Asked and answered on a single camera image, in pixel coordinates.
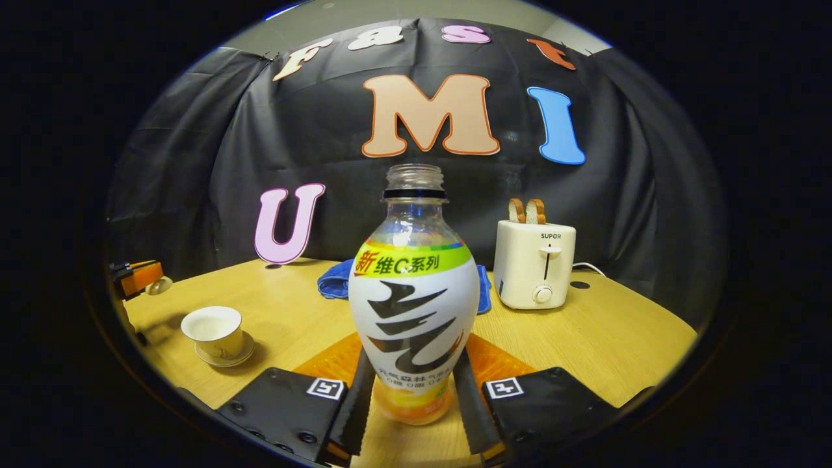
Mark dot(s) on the black backdrop cloth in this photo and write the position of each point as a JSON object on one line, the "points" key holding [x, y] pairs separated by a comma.
{"points": [[312, 130]]}

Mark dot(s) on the white toaster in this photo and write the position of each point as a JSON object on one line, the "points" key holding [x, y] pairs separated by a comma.
{"points": [[520, 266]]}

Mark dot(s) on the labelled plastic water bottle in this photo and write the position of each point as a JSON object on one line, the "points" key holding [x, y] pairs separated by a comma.
{"points": [[416, 305]]}

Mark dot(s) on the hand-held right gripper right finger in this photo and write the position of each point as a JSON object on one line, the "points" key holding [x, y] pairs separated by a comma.
{"points": [[473, 416]]}

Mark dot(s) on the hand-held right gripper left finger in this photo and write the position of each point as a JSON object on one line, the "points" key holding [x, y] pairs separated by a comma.
{"points": [[361, 416]]}

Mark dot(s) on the blue folded towel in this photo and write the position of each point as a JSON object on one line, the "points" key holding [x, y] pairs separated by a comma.
{"points": [[335, 283]]}

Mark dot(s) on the cream ceramic saucer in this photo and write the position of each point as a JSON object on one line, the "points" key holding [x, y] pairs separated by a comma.
{"points": [[246, 354]]}

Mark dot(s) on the cream ceramic teacup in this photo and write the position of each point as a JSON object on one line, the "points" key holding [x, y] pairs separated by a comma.
{"points": [[224, 344]]}

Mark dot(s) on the toast bread slice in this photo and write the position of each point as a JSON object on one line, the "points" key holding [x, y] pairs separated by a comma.
{"points": [[536, 212], [516, 211]]}

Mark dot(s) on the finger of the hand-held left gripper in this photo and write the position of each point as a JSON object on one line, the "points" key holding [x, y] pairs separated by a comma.
{"points": [[140, 276]]}

